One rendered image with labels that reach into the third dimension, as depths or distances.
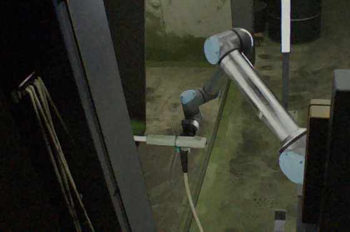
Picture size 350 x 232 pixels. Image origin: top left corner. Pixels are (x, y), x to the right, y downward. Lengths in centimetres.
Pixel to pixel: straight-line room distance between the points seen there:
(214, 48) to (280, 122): 42
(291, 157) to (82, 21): 104
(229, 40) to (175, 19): 212
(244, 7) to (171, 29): 73
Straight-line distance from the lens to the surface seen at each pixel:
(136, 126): 253
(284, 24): 284
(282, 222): 110
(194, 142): 204
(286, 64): 300
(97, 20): 85
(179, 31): 393
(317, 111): 69
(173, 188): 271
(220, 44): 177
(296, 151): 161
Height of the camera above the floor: 194
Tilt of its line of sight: 33 degrees down
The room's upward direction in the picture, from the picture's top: 8 degrees counter-clockwise
